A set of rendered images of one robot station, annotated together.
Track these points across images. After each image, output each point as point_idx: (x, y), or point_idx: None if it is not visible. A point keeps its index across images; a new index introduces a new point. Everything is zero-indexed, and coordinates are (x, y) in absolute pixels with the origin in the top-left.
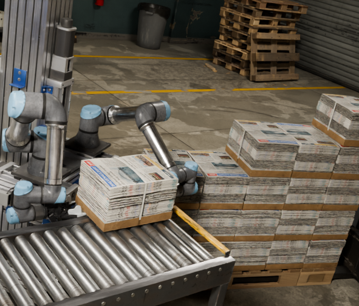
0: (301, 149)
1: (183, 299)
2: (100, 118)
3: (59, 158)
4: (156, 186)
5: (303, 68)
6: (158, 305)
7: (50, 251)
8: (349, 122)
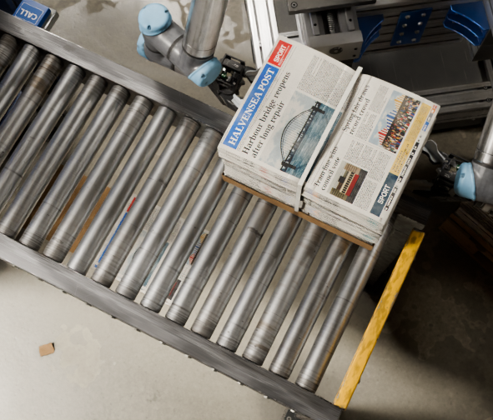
0: None
1: (490, 300)
2: None
3: (204, 17)
4: (325, 201)
5: None
6: (441, 272)
7: (113, 149)
8: None
